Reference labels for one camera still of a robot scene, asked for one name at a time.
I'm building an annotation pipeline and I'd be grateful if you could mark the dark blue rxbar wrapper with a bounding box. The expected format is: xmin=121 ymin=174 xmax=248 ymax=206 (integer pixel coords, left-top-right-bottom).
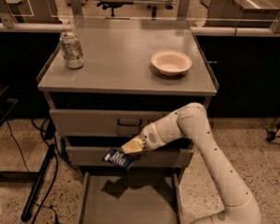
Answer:
xmin=102 ymin=147 xmax=134 ymax=170

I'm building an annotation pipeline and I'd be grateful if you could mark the grey top drawer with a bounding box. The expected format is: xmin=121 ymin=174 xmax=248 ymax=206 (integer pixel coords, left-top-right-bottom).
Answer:
xmin=48 ymin=106 xmax=208 ymax=141

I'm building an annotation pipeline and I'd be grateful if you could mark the black floor cable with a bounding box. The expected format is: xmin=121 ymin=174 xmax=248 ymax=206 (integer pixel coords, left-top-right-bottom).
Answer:
xmin=1 ymin=115 xmax=79 ymax=224

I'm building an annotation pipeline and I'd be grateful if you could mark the grey open bottom drawer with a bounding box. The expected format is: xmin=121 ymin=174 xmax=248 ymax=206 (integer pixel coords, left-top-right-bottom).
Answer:
xmin=77 ymin=170 xmax=186 ymax=224

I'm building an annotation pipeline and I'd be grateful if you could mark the grey middle drawer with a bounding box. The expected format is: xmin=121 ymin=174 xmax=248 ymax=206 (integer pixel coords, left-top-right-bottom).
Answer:
xmin=66 ymin=147 xmax=193 ymax=168

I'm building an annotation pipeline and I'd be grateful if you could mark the black office chair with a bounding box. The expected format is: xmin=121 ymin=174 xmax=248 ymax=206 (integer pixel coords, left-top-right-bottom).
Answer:
xmin=87 ymin=0 xmax=135 ymax=18

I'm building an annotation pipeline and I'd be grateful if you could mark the grey metal drawer cabinet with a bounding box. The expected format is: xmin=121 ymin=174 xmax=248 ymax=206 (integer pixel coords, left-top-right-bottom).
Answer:
xmin=33 ymin=15 xmax=222 ymax=182

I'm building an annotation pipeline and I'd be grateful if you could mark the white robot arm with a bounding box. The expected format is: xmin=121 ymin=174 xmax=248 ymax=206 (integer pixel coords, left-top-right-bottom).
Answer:
xmin=122 ymin=102 xmax=261 ymax=224

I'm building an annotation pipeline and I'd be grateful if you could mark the black caster wheel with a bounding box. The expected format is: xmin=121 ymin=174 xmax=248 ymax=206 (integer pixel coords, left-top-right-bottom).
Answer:
xmin=266 ymin=130 xmax=276 ymax=142

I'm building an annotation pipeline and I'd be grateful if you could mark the white paper bowl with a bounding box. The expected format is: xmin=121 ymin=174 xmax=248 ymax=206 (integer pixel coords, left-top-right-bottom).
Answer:
xmin=151 ymin=50 xmax=193 ymax=77

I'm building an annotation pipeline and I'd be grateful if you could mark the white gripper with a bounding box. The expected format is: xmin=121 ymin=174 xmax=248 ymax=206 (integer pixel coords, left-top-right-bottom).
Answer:
xmin=122 ymin=123 xmax=161 ymax=154

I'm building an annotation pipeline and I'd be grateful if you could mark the crumpled white soda can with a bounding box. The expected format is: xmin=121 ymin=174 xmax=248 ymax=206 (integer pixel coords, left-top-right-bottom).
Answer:
xmin=60 ymin=31 xmax=84 ymax=69

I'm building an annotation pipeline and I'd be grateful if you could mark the black table leg base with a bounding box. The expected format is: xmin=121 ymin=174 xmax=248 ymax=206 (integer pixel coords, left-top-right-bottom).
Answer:
xmin=0 ymin=144 xmax=55 ymax=222

